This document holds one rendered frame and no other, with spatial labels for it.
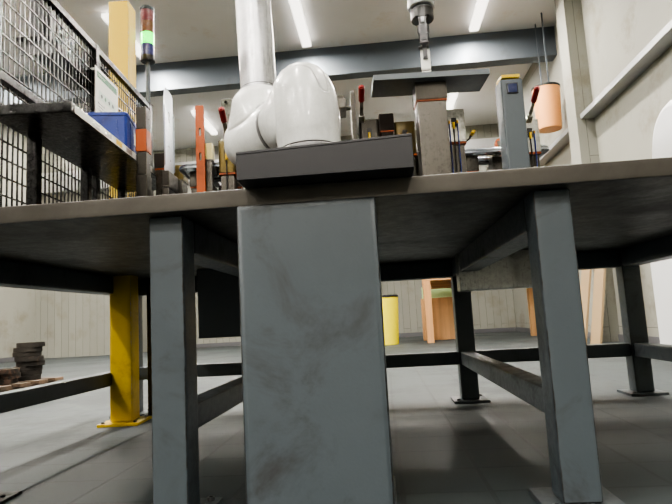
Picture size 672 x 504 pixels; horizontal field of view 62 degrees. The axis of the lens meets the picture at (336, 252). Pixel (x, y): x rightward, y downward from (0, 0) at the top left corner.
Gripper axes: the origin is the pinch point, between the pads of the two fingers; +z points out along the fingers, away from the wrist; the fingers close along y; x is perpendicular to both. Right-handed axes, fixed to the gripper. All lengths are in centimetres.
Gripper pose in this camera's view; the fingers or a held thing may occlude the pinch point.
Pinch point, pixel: (426, 68)
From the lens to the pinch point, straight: 192.6
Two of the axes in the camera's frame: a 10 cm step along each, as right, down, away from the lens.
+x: -9.8, 0.8, 1.9
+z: 0.6, 9.9, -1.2
